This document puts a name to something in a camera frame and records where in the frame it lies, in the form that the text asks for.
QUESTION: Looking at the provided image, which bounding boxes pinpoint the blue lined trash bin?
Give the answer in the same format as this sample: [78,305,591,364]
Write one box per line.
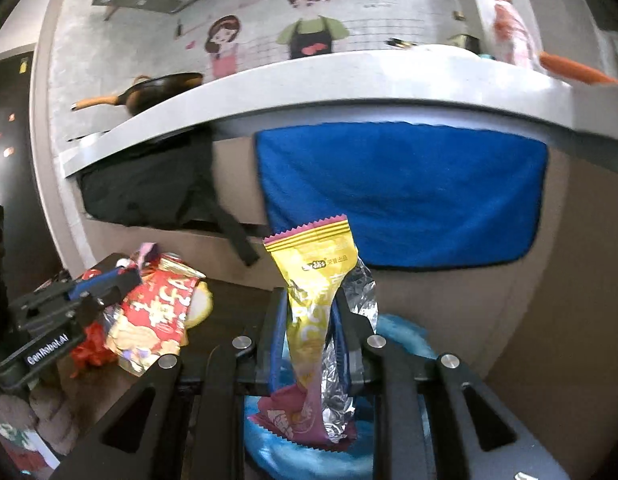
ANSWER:
[244,314,437,479]

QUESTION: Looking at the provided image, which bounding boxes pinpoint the red yellow snack bag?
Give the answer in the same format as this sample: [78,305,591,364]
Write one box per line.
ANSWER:
[105,255,207,376]

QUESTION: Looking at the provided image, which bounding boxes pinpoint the blue towel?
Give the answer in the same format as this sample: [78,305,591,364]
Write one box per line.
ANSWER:
[255,122,549,270]

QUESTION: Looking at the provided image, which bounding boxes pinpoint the yellow snack wrapper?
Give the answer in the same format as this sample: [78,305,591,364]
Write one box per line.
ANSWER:
[251,214,377,452]

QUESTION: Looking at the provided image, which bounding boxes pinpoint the red plastic bag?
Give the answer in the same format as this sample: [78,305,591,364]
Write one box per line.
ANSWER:
[70,322,117,378]

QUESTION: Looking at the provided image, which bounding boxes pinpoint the black bag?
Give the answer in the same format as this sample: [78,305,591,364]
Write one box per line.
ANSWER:
[77,125,259,266]

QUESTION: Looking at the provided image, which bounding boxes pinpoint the black refrigerator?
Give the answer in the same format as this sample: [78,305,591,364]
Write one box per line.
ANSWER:
[0,52,62,300]

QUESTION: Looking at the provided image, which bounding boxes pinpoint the black frying pan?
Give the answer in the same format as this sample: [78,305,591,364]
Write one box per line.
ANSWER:
[71,73,204,116]

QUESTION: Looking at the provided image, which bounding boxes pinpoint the orange handled utensil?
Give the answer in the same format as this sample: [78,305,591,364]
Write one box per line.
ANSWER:
[538,52,618,85]

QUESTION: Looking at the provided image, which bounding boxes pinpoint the yellow pomelo peel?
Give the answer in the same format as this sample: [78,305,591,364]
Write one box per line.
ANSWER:
[184,281,213,330]

